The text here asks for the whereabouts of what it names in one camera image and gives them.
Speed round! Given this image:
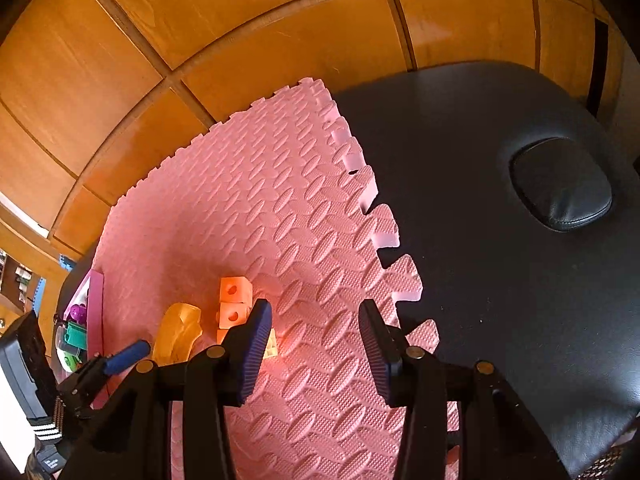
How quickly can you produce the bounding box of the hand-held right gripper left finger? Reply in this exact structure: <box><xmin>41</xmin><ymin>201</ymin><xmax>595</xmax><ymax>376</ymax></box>
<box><xmin>65</xmin><ymin>299</ymin><xmax>273</xmax><ymax>480</ymax></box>

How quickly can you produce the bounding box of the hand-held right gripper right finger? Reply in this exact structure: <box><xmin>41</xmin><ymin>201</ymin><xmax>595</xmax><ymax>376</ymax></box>
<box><xmin>359</xmin><ymin>299</ymin><xmax>571</xmax><ymax>480</ymax></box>

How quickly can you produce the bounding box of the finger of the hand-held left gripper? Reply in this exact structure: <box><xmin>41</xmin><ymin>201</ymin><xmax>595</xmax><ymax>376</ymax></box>
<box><xmin>56</xmin><ymin>340</ymin><xmax>152</xmax><ymax>418</ymax></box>

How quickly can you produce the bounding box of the orange toy block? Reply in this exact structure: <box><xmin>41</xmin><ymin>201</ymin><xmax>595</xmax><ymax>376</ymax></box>
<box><xmin>216</xmin><ymin>302</ymin><xmax>249</xmax><ymax>331</ymax></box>
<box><xmin>219</xmin><ymin>276</ymin><xmax>251</xmax><ymax>305</ymax></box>

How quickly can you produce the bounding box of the teal plastic toy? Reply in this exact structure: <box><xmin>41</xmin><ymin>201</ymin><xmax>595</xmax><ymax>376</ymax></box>
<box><xmin>64</xmin><ymin>322</ymin><xmax>87</xmax><ymax>351</ymax></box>

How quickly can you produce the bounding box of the pink cardboard box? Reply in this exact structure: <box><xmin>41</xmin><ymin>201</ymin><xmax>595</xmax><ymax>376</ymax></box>
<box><xmin>52</xmin><ymin>269</ymin><xmax>106</xmax><ymax>376</ymax></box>

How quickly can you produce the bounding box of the yellow translucent toy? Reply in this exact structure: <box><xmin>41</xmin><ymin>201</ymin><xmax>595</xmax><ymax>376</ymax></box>
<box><xmin>151</xmin><ymin>302</ymin><xmax>204</xmax><ymax>363</ymax></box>

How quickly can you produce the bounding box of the wooden door with shelf niche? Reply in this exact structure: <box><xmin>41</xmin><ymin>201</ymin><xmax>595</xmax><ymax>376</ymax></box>
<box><xmin>0</xmin><ymin>240</ymin><xmax>56</xmax><ymax>331</ymax></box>

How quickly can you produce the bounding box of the pink foam puzzle mat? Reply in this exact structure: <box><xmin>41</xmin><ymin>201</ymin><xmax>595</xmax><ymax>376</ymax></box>
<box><xmin>92</xmin><ymin>77</ymin><xmax>461</xmax><ymax>480</ymax></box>

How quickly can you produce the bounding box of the black leather face cushion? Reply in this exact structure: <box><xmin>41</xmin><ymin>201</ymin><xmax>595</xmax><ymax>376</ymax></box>
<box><xmin>509</xmin><ymin>136</ymin><xmax>613</xmax><ymax>233</ymax></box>

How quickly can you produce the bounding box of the wooden wall cabinet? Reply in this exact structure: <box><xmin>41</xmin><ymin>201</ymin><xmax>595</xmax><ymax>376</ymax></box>
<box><xmin>0</xmin><ymin>0</ymin><xmax>640</xmax><ymax>271</ymax></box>

